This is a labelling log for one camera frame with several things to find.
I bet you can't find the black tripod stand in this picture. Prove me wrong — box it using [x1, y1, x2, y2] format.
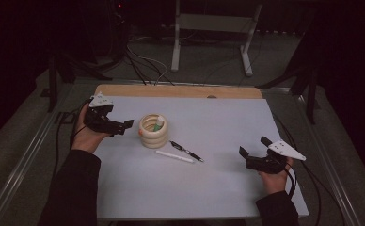
[47, 51, 113, 113]
[259, 60, 322, 125]

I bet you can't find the green marker with white cap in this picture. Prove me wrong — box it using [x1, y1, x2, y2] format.
[152, 115, 166, 132]

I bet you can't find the cream ringed pen holder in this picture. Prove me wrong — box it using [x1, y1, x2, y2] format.
[137, 113, 169, 150]

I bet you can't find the person's left hand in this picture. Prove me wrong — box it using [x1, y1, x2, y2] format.
[71, 107, 113, 154]

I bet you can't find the black floor cable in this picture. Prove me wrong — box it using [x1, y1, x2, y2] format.
[123, 46, 176, 87]

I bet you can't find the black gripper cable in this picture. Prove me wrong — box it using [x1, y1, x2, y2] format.
[52, 99, 91, 182]
[273, 114, 344, 226]

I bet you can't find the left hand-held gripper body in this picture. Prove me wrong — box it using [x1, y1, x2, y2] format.
[83, 91, 125, 136]

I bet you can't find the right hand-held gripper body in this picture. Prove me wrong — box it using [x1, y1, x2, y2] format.
[245, 139, 307, 175]

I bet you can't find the person's right hand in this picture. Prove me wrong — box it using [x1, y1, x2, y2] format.
[259, 157, 294, 196]

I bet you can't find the black pen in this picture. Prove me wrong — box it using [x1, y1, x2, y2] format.
[169, 140, 205, 163]

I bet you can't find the aluminium floor rail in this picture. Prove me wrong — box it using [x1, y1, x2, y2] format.
[0, 79, 78, 226]
[293, 90, 365, 226]

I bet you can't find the white pen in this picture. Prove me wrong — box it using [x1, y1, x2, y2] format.
[155, 150, 195, 164]

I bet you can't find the white floor cable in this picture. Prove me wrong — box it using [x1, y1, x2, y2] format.
[126, 46, 169, 86]

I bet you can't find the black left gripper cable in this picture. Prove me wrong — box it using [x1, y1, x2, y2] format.
[52, 99, 91, 182]

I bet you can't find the dark equipment with red light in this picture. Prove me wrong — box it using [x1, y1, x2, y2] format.
[108, 0, 132, 60]

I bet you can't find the white table sheet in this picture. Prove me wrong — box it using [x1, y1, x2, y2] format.
[94, 95, 310, 220]

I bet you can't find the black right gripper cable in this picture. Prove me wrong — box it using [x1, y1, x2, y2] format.
[273, 114, 344, 226]

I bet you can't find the white metal stand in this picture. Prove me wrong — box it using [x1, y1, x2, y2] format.
[170, 0, 263, 77]

